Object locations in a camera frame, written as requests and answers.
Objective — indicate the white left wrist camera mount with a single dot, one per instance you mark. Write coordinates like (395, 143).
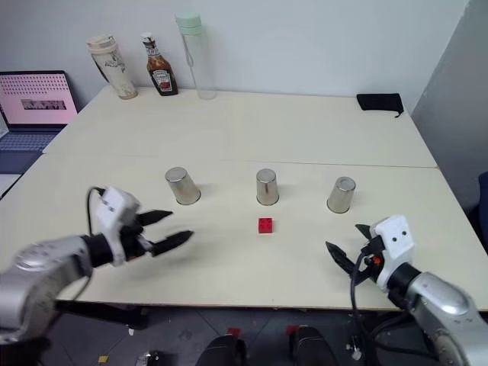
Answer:
(113, 217)

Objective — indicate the open laptop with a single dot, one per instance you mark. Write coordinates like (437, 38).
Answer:
(26, 114)

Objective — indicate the inverted steel cup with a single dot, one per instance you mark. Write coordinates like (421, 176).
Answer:
(181, 185)
(341, 194)
(267, 187)

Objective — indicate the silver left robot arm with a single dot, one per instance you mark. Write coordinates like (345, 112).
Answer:
(42, 267)

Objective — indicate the dark rounded robot foot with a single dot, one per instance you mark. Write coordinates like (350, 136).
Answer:
(225, 350)
(309, 347)

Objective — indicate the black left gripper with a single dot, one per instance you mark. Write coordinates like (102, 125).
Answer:
(132, 242)

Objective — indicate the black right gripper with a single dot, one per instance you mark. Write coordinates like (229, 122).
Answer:
(370, 256)

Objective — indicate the red toy brick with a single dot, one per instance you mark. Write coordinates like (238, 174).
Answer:
(266, 225)

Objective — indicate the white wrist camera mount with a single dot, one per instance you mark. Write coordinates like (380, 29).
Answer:
(113, 217)
(395, 244)

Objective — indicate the ketchup bottle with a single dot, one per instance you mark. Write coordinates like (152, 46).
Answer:
(161, 68)

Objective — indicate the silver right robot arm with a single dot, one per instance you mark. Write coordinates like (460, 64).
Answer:
(438, 305)

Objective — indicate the blue chair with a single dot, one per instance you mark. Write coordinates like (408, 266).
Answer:
(481, 206)

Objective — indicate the beige printed tumbler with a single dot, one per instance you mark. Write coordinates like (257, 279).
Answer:
(113, 68)

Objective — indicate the black table frame bar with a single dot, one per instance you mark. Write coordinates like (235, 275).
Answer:
(103, 312)

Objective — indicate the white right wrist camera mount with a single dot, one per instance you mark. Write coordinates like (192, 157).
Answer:
(395, 244)

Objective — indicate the clear bottle with green lid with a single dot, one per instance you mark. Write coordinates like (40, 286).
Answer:
(196, 57)

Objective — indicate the black cloth pouch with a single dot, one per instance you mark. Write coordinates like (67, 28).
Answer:
(379, 101)

